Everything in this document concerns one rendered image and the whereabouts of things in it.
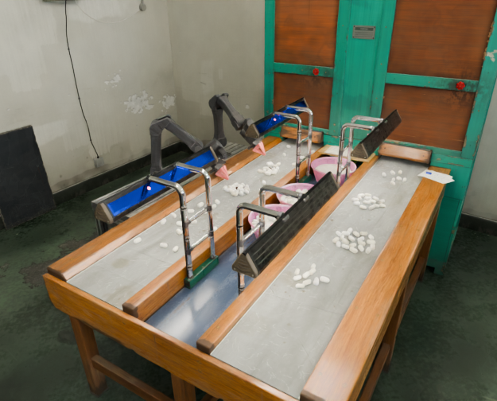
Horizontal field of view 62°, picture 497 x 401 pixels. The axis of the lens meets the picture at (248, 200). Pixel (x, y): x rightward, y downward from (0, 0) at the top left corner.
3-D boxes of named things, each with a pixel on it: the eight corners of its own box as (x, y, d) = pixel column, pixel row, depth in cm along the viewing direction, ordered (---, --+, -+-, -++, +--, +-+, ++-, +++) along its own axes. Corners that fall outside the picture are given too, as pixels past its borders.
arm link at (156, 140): (162, 174, 243) (162, 120, 228) (161, 179, 237) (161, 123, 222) (151, 173, 242) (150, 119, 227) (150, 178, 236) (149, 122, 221)
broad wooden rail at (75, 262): (56, 302, 172) (44, 266, 163) (268, 158, 308) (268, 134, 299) (75, 313, 166) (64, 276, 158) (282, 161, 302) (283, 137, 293)
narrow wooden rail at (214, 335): (197, 366, 134) (195, 341, 129) (368, 169, 269) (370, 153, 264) (211, 373, 131) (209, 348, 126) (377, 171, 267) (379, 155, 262)
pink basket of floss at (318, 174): (318, 191, 239) (320, 176, 234) (304, 173, 262) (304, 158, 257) (362, 186, 243) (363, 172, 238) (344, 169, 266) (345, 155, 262)
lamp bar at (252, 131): (244, 136, 214) (244, 122, 211) (297, 107, 261) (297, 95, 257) (258, 138, 210) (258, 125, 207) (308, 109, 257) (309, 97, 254)
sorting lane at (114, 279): (67, 286, 160) (65, 282, 159) (283, 143, 296) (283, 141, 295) (122, 314, 146) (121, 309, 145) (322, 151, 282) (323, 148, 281)
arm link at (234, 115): (249, 121, 253) (223, 87, 265) (237, 123, 249) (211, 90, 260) (243, 134, 263) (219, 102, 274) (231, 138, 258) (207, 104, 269)
